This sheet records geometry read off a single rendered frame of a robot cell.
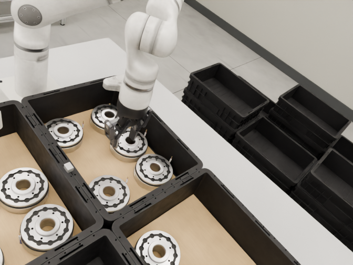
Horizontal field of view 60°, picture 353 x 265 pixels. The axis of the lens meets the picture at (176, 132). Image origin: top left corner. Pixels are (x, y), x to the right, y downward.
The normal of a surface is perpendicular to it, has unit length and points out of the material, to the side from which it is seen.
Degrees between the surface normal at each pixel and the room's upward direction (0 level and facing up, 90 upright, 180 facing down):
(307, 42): 90
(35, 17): 94
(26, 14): 86
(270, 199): 0
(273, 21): 90
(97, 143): 0
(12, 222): 0
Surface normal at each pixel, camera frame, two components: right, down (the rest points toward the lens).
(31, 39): 0.40, -0.43
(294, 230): 0.29, -0.68
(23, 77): -0.13, 0.65
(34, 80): 0.45, 0.72
